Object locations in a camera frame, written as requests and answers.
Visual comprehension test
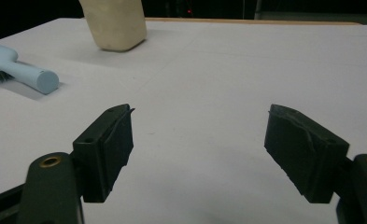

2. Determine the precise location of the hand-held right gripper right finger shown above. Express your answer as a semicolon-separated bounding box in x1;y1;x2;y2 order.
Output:
263;104;350;204

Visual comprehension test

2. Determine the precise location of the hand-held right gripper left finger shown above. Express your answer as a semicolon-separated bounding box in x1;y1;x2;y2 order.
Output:
72;103;136;203

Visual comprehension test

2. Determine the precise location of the light blue hairbrush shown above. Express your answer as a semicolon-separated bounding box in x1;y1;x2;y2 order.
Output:
0;41;61;96

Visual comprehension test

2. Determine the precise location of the beige container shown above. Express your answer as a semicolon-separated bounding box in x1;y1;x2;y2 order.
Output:
78;0;148;52

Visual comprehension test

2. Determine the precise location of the metal stand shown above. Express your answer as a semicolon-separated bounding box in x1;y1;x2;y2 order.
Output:
253;0;265;20

